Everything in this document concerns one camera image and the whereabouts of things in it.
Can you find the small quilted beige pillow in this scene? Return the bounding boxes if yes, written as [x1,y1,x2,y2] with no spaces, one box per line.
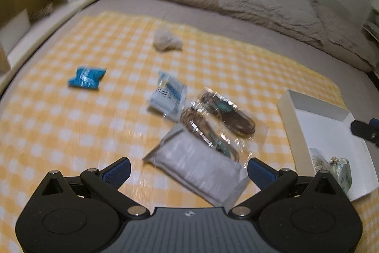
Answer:
[311,0,377,65]

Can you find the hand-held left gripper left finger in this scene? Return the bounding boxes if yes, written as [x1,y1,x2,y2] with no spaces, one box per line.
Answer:
[35,157,150,217]

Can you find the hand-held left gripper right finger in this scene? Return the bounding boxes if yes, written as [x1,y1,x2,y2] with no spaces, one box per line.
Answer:
[228,157,347,217]

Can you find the clear packet with blue print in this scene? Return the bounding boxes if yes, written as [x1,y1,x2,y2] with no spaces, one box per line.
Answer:
[329,156,353,192]

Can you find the large quilted beige pillow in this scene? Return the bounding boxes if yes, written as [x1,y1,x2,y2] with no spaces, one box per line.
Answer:
[212,0,325,44]

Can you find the clear packet of brown slippers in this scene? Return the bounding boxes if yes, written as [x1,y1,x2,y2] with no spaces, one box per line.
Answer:
[179,88,268,163]

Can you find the yellow checkered blanket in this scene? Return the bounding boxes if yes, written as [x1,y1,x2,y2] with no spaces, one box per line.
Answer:
[0,11,379,253]

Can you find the grey flat packet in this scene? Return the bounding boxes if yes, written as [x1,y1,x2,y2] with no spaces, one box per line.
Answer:
[143,123,251,207]

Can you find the white plastic bag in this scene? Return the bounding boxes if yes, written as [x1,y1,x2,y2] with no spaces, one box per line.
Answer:
[153,28,183,52]

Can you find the small clear wrapped packet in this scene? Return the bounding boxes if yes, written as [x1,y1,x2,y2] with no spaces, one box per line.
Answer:
[309,148,330,173]

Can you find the white cardboard box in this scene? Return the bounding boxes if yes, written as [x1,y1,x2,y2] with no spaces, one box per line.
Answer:
[277,90,377,202]

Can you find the blue foil packet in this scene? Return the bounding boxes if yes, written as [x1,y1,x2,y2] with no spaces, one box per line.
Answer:
[68,67,106,90]

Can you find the white and light-blue packet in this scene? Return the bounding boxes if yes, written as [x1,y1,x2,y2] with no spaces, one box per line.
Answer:
[147,71,188,121]

